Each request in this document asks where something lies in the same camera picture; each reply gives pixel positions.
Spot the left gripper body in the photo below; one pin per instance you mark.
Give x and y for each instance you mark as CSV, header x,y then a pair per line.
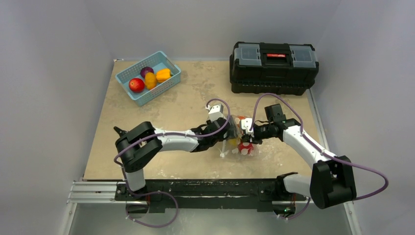
x,y
222,138

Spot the polka dot zip top bag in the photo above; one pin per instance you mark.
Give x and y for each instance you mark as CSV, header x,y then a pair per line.
x,y
232,151

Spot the orange fake fruit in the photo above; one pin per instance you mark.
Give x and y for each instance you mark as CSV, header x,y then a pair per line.
x,y
163,75

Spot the orange yellow fake mango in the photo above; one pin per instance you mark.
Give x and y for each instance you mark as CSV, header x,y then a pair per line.
x,y
150,81

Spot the red fake apple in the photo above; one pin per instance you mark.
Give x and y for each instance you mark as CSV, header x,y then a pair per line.
x,y
136,85

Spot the purple fake cabbage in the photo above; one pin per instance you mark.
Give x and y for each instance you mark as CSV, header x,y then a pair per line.
x,y
145,71

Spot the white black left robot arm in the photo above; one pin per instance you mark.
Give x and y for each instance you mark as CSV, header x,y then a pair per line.
x,y
137,147

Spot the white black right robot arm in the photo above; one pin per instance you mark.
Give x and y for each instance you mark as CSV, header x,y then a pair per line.
x,y
332,179

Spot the red fake tomato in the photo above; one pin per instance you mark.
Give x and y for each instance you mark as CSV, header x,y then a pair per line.
x,y
246,148

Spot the black plastic toolbox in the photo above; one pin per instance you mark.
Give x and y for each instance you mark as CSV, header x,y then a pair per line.
x,y
272,68

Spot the light blue perforated basket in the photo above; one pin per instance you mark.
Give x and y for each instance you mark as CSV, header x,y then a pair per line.
x,y
157,61

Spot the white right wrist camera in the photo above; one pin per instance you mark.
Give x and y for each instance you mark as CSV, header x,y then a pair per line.
x,y
246,126

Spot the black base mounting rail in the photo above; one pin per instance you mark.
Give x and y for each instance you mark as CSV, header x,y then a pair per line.
x,y
262,195

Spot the black handled pliers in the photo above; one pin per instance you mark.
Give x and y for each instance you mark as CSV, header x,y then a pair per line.
x,y
119,131

